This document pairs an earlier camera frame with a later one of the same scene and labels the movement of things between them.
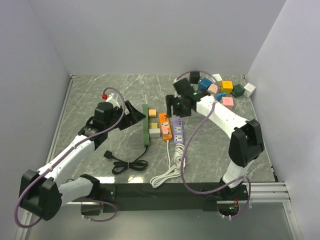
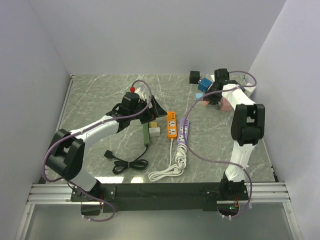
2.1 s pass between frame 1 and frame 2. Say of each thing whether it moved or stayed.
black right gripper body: moved
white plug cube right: stayed
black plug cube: stayed
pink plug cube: stayed
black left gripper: moved
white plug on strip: stayed
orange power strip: moved
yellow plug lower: stayed
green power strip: stayed
